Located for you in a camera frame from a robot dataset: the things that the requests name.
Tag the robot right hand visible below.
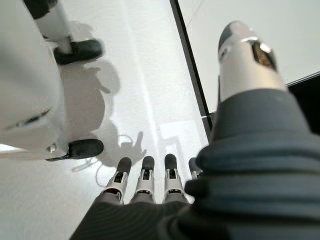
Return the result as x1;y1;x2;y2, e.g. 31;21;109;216
68;21;320;240

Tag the black dishwasher door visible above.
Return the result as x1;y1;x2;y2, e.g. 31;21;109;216
286;72;320;135

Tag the robot left leg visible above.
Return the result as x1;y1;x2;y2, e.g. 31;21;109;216
23;0;105;66

